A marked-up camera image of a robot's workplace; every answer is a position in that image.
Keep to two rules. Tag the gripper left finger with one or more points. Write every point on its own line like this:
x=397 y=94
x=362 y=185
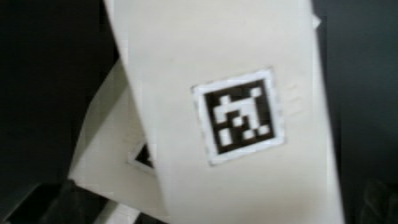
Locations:
x=56 y=203

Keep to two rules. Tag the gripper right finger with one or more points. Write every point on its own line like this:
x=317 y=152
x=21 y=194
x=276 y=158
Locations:
x=380 y=211

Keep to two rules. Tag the white cabinet body box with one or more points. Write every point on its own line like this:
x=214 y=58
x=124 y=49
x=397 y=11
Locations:
x=111 y=166

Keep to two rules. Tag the small white cabinet top box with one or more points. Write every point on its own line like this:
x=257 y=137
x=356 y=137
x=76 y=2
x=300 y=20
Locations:
x=223 y=67

